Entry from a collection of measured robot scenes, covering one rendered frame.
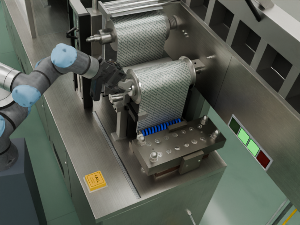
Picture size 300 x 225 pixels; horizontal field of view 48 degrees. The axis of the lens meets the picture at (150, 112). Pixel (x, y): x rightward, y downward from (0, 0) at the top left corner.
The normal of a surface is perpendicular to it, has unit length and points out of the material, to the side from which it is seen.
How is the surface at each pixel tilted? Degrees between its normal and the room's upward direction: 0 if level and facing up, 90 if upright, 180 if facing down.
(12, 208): 90
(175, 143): 0
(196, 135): 0
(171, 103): 90
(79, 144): 0
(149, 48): 92
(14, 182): 90
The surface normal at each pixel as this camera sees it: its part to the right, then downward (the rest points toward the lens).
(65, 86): 0.11, -0.68
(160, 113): 0.45, 0.68
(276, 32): -0.88, 0.27
